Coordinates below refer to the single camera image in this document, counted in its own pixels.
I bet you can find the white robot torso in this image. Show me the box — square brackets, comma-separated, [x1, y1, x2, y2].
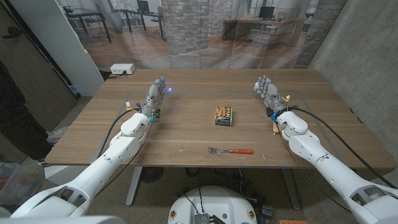
[167, 185, 258, 224]

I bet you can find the clear plastic bin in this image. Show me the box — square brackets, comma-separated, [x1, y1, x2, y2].
[0, 161, 43, 208]

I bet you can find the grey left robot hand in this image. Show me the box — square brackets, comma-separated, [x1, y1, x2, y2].
[141, 77, 173, 121]

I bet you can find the grey table leg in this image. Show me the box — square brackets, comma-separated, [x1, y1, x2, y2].
[125, 166, 143, 207]
[281, 167, 302, 211]

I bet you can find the red-handled metal fork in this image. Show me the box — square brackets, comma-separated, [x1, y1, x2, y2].
[207, 146, 254, 156]

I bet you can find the person in dark clothes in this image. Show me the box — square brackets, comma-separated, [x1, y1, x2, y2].
[0, 62, 69, 167]

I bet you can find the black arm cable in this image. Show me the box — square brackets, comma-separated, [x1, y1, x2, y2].
[96, 107, 142, 159]
[287, 107, 398, 190]

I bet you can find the round black fan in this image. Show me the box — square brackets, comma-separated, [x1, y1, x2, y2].
[139, 167, 165, 184]

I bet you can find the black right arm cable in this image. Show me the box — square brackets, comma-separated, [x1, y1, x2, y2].
[287, 107, 398, 190]

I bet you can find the white wall panel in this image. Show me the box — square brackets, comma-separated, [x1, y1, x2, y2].
[9, 0, 105, 97]

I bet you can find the white power strip box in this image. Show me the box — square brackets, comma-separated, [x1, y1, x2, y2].
[109, 63, 136, 75]

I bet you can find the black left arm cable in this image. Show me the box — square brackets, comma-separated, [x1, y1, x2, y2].
[96, 107, 142, 159]

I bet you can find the printed office backdrop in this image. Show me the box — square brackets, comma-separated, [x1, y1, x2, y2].
[55, 0, 348, 70]

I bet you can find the black door handle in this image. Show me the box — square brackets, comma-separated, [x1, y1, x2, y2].
[2, 26, 22, 40]

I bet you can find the blue spam can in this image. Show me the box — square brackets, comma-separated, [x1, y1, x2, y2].
[214, 106, 233, 127]

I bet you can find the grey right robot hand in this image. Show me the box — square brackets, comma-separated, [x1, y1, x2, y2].
[253, 74, 289, 118]

